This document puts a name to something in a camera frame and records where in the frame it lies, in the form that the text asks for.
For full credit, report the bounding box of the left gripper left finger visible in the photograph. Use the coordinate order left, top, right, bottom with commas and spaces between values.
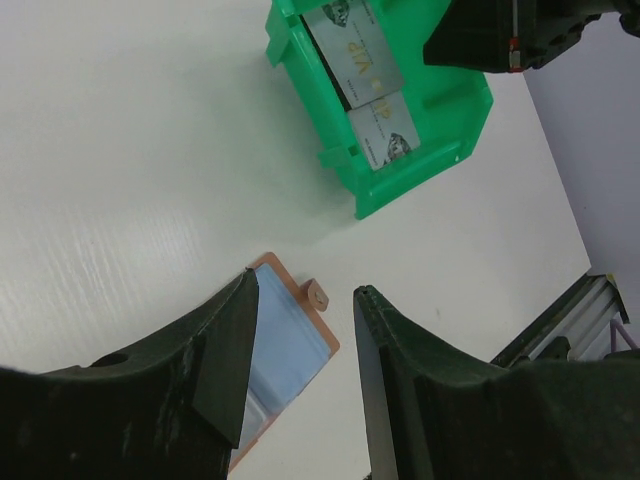
1, 269, 259, 479

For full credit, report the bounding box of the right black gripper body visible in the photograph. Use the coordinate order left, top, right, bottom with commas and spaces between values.
423, 0, 639, 73

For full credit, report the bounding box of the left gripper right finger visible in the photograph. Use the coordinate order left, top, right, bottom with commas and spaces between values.
353, 286, 639, 479

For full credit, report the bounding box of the credit card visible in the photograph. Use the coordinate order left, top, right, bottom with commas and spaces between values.
303, 0, 404, 109

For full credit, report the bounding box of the tan leather card holder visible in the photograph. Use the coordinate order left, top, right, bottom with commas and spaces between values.
230, 252, 340, 468

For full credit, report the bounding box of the green plastic bin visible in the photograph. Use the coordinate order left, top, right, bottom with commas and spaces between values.
266, 1, 493, 219

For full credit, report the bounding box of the aluminium extrusion rail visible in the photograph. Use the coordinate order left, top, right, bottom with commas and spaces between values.
492, 274, 639, 368

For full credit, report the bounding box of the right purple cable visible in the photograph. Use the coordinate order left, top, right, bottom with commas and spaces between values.
609, 322, 640, 359

